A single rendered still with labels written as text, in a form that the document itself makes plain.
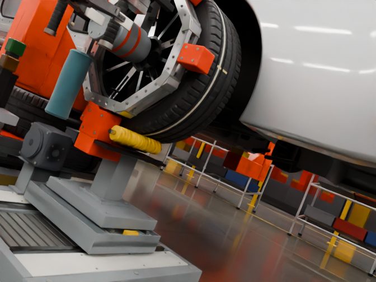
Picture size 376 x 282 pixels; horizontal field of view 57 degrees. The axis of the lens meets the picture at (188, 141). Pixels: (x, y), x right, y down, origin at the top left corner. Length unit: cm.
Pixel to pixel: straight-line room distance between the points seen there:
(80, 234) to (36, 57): 81
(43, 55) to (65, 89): 38
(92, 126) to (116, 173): 23
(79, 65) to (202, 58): 48
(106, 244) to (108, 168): 32
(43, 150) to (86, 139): 29
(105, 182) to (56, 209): 21
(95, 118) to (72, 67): 21
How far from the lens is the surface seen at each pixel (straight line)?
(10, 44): 114
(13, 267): 112
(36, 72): 172
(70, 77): 137
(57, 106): 137
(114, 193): 149
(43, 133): 162
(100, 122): 132
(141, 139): 134
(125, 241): 139
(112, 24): 112
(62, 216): 143
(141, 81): 142
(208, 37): 127
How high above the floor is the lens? 57
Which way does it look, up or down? 1 degrees up
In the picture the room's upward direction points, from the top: 23 degrees clockwise
